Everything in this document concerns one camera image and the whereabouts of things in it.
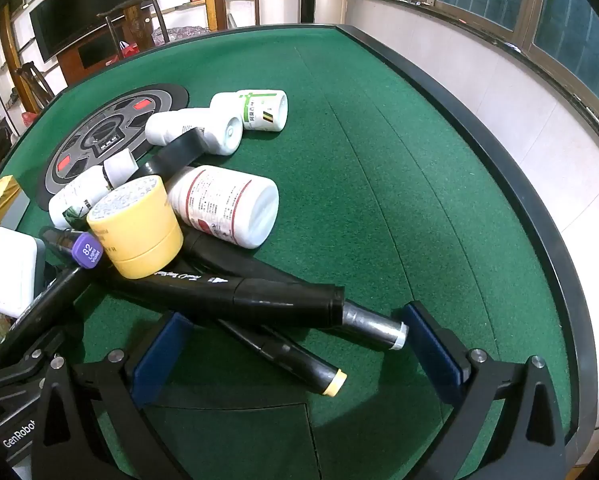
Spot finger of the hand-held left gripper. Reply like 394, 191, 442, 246
0, 330, 67, 393

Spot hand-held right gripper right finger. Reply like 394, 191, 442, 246
402, 301, 567, 480

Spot white rectangular box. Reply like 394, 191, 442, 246
0, 227, 46, 319

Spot plain white bottle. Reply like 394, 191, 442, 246
144, 107, 243, 156

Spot purple-capped black marker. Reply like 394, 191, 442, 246
39, 226, 103, 271

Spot dark wooden chair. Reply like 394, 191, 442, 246
13, 60, 56, 112

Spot black television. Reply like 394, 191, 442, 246
28, 0, 141, 64

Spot slim white bottle green label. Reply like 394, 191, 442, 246
48, 150, 136, 231

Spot yellow-capped black marker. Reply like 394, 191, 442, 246
218, 317, 349, 399

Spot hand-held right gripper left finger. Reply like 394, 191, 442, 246
32, 310, 196, 480

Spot round grey table console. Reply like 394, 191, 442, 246
38, 83, 190, 211

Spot yellow round jar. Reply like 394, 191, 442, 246
86, 176, 184, 280

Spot wide white bottle green label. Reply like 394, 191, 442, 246
236, 89, 288, 132

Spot grey-capped black marker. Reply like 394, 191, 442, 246
183, 230, 409, 352

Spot white bottle red label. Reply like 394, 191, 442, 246
166, 165, 280, 250

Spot thick black marker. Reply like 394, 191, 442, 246
103, 265, 346, 329

